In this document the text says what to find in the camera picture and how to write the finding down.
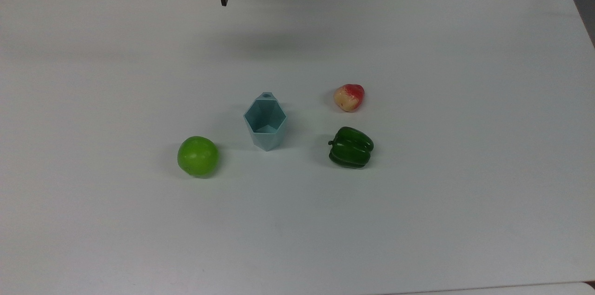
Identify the green apple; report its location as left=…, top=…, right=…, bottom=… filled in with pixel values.
left=177, top=136, right=220, bottom=178

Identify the light blue hexagonal mug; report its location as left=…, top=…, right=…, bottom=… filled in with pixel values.
left=243, top=92, right=288, bottom=152

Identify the red and cream strawberry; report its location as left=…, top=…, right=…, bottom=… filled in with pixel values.
left=333, top=83, right=365, bottom=113

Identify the dark green bell pepper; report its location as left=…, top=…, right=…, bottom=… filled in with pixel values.
left=328, top=126, right=375, bottom=169

